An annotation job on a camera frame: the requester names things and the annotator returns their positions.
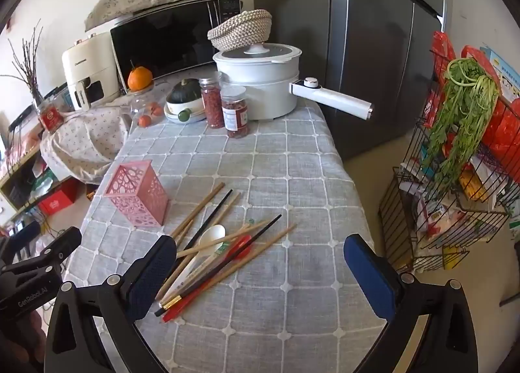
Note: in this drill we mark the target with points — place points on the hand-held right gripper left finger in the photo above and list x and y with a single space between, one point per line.
150 275

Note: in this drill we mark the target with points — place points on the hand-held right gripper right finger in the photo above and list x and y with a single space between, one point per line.
369 279

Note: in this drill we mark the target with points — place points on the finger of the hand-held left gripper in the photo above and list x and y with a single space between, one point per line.
61 242
27 231

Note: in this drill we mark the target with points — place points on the white plastic spoon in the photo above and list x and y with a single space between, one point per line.
213 237

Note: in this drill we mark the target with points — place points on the wooden chopstick green band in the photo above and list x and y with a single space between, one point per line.
235 229
220 250

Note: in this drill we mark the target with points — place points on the pink perforated utensil basket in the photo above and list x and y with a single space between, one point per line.
136 194

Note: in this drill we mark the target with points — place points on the black chopstick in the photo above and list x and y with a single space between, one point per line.
213 213
264 229

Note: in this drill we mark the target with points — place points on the red plastic spoon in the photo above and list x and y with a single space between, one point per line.
239 249

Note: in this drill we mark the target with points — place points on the chopsticks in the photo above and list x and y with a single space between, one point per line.
276 238

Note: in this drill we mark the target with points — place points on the person's left hand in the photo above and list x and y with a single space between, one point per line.
18 338

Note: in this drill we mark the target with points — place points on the red cardboard box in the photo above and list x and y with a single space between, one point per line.
59 202

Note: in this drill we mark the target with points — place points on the wooden shelf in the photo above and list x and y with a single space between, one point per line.
16 170

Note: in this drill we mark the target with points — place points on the floral patterned cloth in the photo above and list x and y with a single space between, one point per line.
89 141

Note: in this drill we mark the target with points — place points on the red tin box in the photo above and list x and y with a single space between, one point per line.
49 118

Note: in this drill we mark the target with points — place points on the small red fruit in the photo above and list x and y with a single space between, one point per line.
144 120
153 108

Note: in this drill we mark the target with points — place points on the grey checked tablecloth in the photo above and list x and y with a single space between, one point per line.
260 162

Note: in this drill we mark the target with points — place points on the clear glass jar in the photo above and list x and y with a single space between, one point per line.
142 101

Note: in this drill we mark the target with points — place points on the small green lime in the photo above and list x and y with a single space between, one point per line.
184 116

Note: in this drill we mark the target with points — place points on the dried twigs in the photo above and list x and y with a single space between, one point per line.
28 68

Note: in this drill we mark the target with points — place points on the white plate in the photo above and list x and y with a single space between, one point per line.
199 117

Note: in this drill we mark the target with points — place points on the white bowl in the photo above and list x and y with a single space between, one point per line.
191 107

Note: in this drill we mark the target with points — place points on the cream air fryer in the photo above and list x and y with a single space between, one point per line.
89 64

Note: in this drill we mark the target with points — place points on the wide jar red label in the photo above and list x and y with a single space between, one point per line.
235 115

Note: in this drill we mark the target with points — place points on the tall jar of red berries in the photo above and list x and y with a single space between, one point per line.
212 105

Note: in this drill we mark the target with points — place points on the orange citrus fruit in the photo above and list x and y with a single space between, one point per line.
140 78

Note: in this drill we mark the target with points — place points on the dark green squash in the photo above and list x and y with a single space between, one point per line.
185 90

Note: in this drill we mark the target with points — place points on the bunch of green herbs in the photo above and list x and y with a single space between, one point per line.
459 113

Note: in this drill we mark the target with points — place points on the red plastic bag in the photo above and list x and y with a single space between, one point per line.
440 50
501 129

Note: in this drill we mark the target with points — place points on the white electric cooking pot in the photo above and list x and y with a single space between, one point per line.
264 84

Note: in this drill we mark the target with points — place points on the black microwave oven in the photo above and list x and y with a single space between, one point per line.
162 44

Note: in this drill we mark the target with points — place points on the grey refrigerator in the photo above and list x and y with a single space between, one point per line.
365 52

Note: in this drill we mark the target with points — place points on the blue and white carton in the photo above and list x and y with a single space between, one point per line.
505 72

